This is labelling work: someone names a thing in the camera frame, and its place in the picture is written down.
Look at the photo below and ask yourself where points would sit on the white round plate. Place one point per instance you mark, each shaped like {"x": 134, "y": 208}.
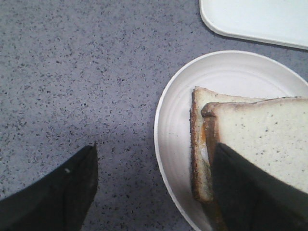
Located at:
{"x": 238, "y": 73}

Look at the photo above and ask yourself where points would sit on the white bread slice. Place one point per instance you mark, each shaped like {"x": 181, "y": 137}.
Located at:
{"x": 271, "y": 134}

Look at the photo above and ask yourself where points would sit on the bottom bread slice on plate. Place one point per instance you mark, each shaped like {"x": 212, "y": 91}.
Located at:
{"x": 201, "y": 175}

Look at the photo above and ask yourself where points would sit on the white rectangular tray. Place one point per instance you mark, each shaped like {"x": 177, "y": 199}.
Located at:
{"x": 279, "y": 22}

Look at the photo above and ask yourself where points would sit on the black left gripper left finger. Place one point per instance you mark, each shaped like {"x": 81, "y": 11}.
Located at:
{"x": 57, "y": 202}

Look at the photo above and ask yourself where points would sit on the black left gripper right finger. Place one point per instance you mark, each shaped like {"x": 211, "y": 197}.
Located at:
{"x": 251, "y": 199}

